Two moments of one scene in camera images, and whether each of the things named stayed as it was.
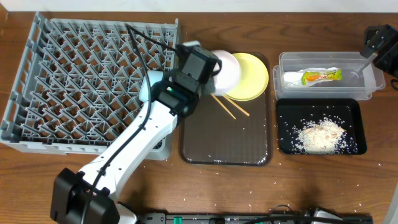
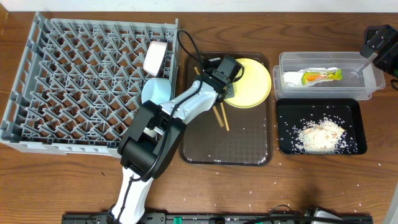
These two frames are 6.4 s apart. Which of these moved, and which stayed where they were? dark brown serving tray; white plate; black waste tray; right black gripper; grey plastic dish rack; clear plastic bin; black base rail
Moved: white plate
Stayed: black base rail; black waste tray; right black gripper; grey plastic dish rack; clear plastic bin; dark brown serving tray
